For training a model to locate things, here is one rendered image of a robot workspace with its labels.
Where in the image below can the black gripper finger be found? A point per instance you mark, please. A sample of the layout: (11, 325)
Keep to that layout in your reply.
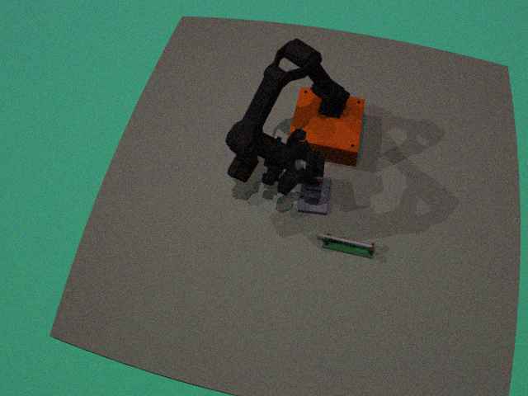
(303, 154)
(306, 177)

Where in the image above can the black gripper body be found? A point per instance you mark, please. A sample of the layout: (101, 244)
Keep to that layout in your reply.
(284, 156)

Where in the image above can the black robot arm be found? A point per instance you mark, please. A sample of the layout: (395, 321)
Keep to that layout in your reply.
(246, 138)

